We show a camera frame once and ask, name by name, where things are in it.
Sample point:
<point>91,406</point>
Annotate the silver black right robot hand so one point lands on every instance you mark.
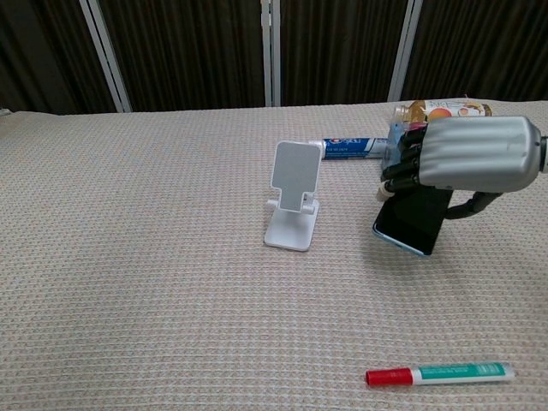
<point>479,152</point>

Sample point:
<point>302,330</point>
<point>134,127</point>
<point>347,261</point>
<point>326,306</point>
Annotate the black smartphone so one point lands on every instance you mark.
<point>411,220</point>

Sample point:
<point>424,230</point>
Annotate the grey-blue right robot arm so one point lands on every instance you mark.
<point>545,154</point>

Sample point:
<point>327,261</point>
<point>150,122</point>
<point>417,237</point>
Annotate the white phone stand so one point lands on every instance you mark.
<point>295,175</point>

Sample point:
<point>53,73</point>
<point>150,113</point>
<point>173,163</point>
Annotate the orange juice plastic bottle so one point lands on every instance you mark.
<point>441,110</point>

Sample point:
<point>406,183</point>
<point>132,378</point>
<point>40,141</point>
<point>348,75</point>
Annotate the light blue small box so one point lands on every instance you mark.
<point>396,135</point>

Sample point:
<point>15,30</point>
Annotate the blue white toothpaste tube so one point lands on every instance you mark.
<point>351,147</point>

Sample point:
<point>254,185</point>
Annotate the red capped green marker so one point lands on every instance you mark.
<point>449,372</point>

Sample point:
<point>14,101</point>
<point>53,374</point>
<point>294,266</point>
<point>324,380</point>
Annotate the beige woven tablecloth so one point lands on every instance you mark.
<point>150,278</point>

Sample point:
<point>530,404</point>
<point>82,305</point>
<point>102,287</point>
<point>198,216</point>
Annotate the black folding screen grey frame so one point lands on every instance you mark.
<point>192,51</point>

